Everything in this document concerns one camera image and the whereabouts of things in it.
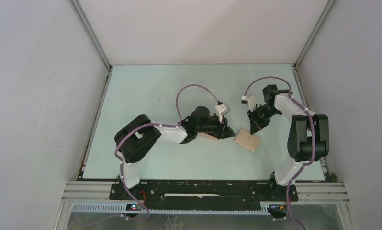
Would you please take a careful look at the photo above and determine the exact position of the white cable duct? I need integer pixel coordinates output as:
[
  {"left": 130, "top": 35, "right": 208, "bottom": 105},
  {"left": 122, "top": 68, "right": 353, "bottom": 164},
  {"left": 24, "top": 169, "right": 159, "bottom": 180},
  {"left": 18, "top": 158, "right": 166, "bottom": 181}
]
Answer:
[{"left": 71, "top": 202, "right": 269, "bottom": 215}]

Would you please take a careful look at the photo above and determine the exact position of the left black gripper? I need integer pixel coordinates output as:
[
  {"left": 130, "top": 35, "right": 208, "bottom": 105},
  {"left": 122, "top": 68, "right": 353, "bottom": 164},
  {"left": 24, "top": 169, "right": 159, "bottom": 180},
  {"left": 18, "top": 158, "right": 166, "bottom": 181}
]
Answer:
[{"left": 195, "top": 113, "right": 235, "bottom": 140}]

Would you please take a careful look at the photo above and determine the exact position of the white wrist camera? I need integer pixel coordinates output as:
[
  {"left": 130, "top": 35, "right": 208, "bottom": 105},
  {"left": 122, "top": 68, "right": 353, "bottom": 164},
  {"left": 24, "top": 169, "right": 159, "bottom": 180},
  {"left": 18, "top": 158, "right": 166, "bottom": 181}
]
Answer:
[
  {"left": 241, "top": 95, "right": 258, "bottom": 112},
  {"left": 215, "top": 102, "right": 230, "bottom": 123}
]

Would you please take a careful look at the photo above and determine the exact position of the aluminium frame rail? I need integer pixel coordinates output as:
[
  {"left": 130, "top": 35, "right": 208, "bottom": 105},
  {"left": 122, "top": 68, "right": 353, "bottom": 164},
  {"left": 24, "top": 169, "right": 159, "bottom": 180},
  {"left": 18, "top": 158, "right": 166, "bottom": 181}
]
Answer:
[{"left": 61, "top": 181, "right": 350, "bottom": 205}]

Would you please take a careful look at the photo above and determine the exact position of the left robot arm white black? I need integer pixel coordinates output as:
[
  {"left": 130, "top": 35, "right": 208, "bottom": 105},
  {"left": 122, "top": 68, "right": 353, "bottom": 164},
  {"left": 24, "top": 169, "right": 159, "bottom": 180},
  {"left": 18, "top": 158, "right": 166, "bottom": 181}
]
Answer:
[{"left": 114, "top": 104, "right": 236, "bottom": 200}]

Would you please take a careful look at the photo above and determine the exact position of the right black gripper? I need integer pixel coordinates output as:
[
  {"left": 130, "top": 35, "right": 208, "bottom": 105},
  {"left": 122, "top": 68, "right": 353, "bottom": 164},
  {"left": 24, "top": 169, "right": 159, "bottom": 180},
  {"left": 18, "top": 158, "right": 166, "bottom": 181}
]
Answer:
[{"left": 247, "top": 105, "right": 280, "bottom": 135}]

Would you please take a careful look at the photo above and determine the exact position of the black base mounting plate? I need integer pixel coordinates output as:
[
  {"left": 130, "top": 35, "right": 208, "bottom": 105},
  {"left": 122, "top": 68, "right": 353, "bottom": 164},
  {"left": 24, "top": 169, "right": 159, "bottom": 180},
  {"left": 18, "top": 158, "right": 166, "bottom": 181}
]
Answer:
[{"left": 109, "top": 180, "right": 299, "bottom": 211}]

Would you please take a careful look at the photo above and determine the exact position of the right controller board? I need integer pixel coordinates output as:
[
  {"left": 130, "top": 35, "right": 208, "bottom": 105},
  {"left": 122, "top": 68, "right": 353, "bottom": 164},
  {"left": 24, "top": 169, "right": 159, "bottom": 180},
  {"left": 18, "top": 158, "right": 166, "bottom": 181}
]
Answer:
[{"left": 268, "top": 205, "right": 288, "bottom": 219}]

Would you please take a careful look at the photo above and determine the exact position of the tan leather card holder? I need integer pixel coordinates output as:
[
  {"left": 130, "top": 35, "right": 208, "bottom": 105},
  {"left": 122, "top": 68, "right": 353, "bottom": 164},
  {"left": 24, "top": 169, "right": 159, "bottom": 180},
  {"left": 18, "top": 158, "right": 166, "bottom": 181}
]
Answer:
[{"left": 234, "top": 129, "right": 261, "bottom": 152}]

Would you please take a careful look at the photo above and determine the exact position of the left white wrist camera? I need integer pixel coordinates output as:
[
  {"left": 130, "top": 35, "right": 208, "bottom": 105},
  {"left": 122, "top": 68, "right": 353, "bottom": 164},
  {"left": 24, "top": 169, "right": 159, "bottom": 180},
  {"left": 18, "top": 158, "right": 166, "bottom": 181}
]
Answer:
[{"left": 215, "top": 102, "right": 230, "bottom": 123}]

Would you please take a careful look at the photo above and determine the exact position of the pink oval tray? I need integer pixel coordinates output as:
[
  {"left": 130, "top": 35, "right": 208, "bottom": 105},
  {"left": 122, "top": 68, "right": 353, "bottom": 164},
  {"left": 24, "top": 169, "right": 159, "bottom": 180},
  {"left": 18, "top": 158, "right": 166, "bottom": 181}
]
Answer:
[{"left": 198, "top": 132, "right": 217, "bottom": 140}]

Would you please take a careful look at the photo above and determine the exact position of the controller board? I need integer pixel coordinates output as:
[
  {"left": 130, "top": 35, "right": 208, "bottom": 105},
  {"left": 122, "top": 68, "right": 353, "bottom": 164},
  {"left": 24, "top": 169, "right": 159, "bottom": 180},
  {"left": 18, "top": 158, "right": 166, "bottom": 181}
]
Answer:
[
  {"left": 268, "top": 205, "right": 288, "bottom": 219},
  {"left": 126, "top": 204, "right": 143, "bottom": 211}
]

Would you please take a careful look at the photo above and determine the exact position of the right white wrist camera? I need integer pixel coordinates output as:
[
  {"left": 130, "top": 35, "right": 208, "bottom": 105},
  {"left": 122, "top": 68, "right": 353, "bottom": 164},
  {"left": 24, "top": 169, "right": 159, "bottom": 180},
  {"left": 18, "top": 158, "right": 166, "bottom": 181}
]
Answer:
[{"left": 241, "top": 95, "right": 258, "bottom": 112}]

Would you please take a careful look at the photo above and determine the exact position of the left controller board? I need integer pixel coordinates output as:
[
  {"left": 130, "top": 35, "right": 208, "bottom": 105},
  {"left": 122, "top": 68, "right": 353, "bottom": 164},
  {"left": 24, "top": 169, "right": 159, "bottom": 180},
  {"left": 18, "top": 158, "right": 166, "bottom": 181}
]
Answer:
[{"left": 126, "top": 204, "right": 143, "bottom": 211}]

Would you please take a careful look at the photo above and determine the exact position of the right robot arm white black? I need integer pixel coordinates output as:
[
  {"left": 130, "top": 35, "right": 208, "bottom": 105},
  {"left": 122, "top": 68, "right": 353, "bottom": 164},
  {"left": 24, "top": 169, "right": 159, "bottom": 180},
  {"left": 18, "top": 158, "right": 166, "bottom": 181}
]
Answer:
[{"left": 242, "top": 85, "right": 329, "bottom": 202}]

